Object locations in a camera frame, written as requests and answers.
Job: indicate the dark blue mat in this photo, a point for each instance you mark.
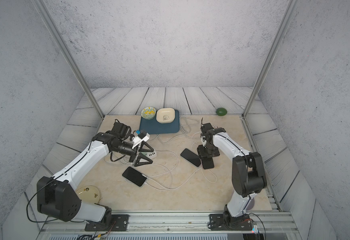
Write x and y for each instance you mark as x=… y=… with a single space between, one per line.
x=153 y=127

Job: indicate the front aluminium rail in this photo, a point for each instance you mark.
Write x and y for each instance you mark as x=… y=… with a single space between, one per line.
x=200 y=225

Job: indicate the yellow round plate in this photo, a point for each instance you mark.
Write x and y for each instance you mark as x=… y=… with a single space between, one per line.
x=89 y=194

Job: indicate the purple bowl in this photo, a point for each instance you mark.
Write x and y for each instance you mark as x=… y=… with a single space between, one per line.
x=250 y=204

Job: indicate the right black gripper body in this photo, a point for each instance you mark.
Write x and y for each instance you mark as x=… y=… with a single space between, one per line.
x=208 y=151

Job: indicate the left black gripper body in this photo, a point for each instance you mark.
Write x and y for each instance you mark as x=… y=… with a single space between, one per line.
x=125 y=148

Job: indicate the green round fruit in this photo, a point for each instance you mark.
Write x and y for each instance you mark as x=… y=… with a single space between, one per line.
x=221 y=112

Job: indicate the blue-cased smartphone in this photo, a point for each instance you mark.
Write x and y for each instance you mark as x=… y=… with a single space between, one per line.
x=191 y=157

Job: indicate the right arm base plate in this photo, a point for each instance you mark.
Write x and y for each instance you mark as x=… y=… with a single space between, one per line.
x=224 y=222

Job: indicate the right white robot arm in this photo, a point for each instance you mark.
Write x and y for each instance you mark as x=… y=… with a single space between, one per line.
x=248 y=172

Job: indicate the right aluminium frame post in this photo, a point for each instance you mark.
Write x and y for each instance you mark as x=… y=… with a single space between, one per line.
x=292 y=5

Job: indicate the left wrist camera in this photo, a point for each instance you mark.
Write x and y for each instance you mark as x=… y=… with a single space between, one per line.
x=142 y=136

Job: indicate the left aluminium frame post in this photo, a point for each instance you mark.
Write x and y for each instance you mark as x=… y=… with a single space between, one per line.
x=50 y=25

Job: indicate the small patterned bowl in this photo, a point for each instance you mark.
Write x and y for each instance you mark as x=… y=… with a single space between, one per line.
x=148 y=113

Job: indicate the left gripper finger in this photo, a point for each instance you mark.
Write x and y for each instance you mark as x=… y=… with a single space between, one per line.
x=142 y=160
x=145 y=148

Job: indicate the cream square bowl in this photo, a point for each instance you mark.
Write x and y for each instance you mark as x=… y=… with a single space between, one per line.
x=165 y=115

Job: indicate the aluminium frame post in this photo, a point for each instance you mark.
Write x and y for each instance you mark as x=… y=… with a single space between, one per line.
x=50 y=25
x=292 y=5

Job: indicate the white power strip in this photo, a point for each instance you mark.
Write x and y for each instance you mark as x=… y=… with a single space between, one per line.
x=150 y=155

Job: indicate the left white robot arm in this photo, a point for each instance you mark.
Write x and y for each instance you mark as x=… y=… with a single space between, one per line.
x=56 y=196

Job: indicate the pink-cased smartphone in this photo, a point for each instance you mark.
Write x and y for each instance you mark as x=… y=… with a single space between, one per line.
x=207 y=163

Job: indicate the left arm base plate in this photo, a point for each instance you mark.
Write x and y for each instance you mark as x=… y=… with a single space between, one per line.
x=107 y=223

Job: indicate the black smartphone bottom left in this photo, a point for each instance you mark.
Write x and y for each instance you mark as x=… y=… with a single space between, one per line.
x=134 y=176

